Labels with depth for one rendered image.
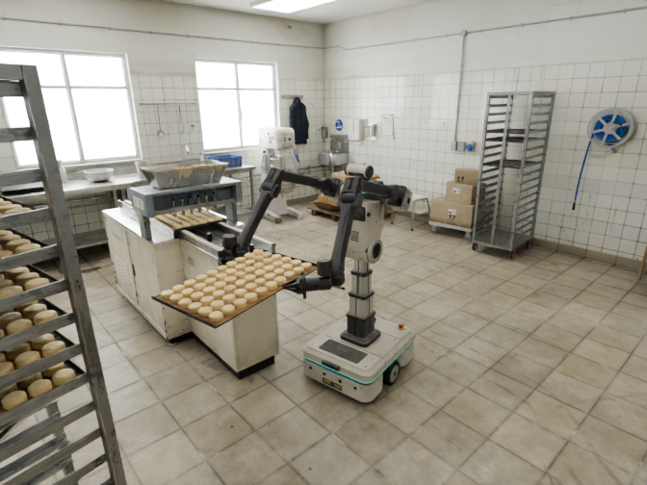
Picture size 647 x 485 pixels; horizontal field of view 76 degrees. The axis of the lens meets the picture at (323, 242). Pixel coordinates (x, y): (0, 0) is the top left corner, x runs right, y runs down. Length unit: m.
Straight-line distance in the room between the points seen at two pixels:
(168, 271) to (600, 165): 4.50
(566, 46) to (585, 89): 0.51
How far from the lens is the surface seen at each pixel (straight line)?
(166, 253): 3.11
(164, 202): 3.11
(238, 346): 2.78
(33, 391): 1.33
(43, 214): 1.15
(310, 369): 2.78
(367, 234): 2.42
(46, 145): 1.11
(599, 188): 5.49
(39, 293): 1.19
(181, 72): 6.43
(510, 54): 5.84
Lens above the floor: 1.74
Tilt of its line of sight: 19 degrees down
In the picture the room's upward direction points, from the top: 1 degrees counter-clockwise
